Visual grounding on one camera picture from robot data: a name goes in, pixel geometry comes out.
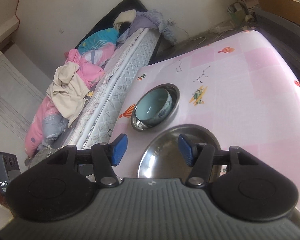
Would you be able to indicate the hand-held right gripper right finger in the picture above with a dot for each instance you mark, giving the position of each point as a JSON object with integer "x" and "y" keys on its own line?
{"x": 186, "y": 150}

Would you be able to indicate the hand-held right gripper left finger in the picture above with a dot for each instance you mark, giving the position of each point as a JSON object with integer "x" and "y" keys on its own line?
{"x": 120, "y": 150}

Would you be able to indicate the large deep steel plate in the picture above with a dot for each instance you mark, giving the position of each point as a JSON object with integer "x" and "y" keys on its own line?
{"x": 165, "y": 150}

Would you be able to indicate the small steel bowl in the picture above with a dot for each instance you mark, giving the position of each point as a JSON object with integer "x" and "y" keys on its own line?
{"x": 174, "y": 100}

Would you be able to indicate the teal ceramic bowl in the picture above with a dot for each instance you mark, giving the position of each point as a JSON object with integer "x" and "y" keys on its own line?
{"x": 150, "y": 105}

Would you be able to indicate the shallow steel plate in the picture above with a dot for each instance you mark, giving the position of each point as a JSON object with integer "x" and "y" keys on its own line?
{"x": 298, "y": 220}

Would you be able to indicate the grey speckled cloth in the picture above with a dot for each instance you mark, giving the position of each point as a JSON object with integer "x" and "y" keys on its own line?
{"x": 43, "y": 155}

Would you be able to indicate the bed with quilted mattress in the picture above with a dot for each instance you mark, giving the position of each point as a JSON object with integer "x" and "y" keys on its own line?
{"x": 120, "y": 80}

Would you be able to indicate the cream garment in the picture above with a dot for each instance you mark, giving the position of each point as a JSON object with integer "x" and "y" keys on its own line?
{"x": 67, "y": 92}

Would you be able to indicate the pile of clothes and bedding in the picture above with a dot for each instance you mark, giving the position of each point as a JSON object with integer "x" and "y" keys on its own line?
{"x": 90, "y": 67}

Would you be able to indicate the teal patterned quilt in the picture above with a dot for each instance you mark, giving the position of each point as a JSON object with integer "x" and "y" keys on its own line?
{"x": 100, "y": 38}

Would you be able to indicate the black cloth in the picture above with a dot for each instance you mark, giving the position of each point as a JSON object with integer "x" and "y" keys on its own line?
{"x": 125, "y": 27}

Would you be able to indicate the purple grey blanket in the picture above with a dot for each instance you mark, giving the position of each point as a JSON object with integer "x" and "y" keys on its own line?
{"x": 150, "y": 20}

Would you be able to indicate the cream pillow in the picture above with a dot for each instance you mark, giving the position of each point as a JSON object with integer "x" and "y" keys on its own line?
{"x": 126, "y": 16}

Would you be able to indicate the green paper bag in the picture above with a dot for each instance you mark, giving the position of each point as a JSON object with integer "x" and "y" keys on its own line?
{"x": 236, "y": 16}

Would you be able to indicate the tape roll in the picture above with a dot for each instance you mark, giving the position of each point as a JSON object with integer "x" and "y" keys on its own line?
{"x": 247, "y": 18}

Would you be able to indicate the long flat cardboard box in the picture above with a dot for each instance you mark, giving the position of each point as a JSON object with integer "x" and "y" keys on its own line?
{"x": 277, "y": 5}

